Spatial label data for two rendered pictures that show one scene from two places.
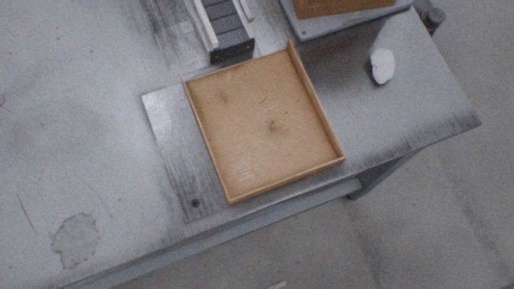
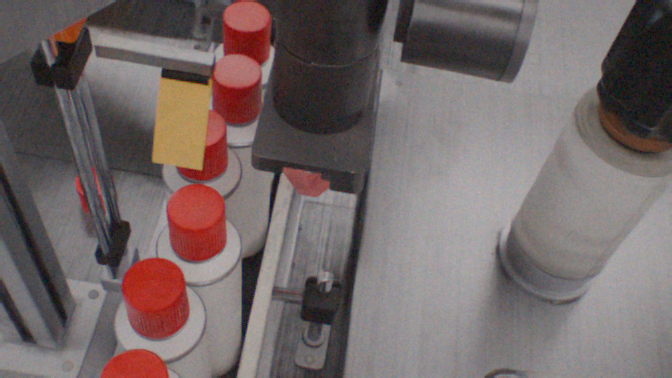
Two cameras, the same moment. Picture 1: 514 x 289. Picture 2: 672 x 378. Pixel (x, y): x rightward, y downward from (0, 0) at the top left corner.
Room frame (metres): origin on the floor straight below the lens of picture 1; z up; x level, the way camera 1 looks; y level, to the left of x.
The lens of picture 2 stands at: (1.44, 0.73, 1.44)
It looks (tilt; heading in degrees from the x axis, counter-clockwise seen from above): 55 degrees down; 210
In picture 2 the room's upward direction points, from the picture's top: 11 degrees clockwise
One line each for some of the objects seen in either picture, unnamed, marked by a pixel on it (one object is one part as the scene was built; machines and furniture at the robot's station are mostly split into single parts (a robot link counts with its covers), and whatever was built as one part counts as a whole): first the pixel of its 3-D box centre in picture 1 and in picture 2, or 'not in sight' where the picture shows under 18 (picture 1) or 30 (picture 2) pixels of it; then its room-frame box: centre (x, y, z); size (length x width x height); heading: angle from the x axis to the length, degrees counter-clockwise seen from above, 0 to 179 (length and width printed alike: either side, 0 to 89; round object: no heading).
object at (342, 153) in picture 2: not in sight; (322, 75); (1.19, 0.56, 1.13); 0.10 x 0.07 x 0.07; 31
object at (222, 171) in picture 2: not in sight; (205, 217); (1.25, 0.51, 0.98); 0.05 x 0.05 x 0.20
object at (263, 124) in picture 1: (261, 118); not in sight; (0.38, 0.00, 0.85); 0.30 x 0.26 x 0.04; 31
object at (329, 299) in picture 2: not in sight; (319, 307); (1.21, 0.60, 0.89); 0.03 x 0.03 x 0.12; 31
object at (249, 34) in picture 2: not in sight; (246, 113); (1.15, 0.47, 0.98); 0.05 x 0.05 x 0.20
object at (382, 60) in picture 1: (381, 64); not in sight; (0.57, -0.25, 0.85); 0.08 x 0.07 x 0.04; 156
